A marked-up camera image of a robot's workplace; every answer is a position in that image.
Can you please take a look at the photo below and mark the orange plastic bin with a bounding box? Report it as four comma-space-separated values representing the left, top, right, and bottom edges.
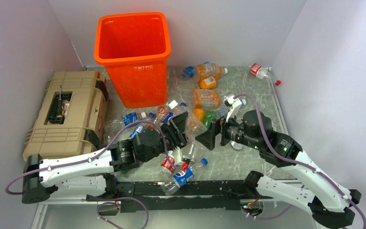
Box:
94, 12, 171, 108

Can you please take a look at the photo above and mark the purple cable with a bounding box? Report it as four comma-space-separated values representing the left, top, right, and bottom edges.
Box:
233, 94, 366, 229
4, 119, 176, 195

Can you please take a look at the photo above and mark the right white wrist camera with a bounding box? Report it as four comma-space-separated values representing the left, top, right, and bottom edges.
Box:
223, 94, 247, 122

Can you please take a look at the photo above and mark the black base frame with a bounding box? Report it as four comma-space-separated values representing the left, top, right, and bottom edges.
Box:
85, 180, 258, 213

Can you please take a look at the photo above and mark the pepsi bottle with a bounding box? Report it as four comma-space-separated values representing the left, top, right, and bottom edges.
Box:
162, 103, 187, 123
161, 158, 208, 196

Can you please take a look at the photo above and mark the red cap clear bottle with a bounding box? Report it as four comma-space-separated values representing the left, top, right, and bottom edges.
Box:
154, 105, 168, 124

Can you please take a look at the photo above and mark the orange soda bottle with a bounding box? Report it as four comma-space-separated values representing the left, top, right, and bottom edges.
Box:
193, 108, 205, 122

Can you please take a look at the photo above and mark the clear bottle white cap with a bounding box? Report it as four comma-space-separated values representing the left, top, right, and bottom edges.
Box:
182, 110, 207, 162

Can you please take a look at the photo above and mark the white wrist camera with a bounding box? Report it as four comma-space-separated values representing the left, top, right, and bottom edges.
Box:
223, 94, 247, 122
168, 100, 179, 110

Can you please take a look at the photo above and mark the pepsi bottle front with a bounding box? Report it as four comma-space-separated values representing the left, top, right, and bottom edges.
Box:
161, 158, 208, 196

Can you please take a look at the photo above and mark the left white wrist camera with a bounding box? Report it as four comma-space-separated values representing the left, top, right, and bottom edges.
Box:
168, 100, 179, 110

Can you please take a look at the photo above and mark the blue crushed bottle far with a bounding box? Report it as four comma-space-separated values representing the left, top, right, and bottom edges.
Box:
181, 66, 195, 79

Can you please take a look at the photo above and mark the green plastic bottle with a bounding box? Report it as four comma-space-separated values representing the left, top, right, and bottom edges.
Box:
203, 110, 217, 128

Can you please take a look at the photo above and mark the adjustable wrench red handle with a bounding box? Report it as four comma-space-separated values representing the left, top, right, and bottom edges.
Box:
230, 141, 243, 150

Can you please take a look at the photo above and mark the large orange juice bottle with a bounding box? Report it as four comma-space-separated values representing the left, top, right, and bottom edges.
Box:
193, 63, 228, 83

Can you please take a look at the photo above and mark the red label bottle far corner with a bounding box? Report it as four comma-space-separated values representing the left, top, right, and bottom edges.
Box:
249, 63, 281, 86

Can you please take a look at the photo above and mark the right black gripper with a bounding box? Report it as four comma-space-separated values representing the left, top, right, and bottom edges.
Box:
195, 107, 262, 150

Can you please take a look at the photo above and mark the blue label bottle white cap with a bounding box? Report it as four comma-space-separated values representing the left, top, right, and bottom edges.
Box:
105, 112, 148, 132

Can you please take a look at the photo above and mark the wide orange label bottle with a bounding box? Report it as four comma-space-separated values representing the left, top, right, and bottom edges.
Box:
191, 89, 222, 110

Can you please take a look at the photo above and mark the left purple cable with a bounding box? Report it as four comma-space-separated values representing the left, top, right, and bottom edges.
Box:
4, 119, 176, 195

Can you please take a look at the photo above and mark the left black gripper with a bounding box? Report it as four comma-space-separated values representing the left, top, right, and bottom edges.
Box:
142, 111, 188, 163

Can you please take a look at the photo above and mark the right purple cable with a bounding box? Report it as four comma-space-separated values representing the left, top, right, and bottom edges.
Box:
233, 94, 366, 229

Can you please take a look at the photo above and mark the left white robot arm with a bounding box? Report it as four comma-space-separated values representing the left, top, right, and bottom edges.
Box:
21, 112, 188, 204

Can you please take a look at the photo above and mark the small orange bottle far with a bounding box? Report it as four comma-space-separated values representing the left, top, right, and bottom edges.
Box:
197, 76, 217, 89

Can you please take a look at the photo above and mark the tan tool case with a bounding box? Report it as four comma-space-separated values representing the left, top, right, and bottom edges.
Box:
22, 71, 110, 160

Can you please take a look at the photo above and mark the blue label water bottle middle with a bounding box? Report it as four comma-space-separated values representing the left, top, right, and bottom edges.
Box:
129, 112, 155, 139

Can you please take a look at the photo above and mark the pepsi bottle centre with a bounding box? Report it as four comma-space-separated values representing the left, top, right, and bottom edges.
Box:
162, 103, 187, 123

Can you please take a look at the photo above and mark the red label cola bottle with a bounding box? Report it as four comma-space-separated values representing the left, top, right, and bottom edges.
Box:
158, 156, 175, 178

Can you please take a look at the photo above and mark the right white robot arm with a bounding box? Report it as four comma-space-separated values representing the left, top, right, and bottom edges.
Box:
195, 110, 361, 229

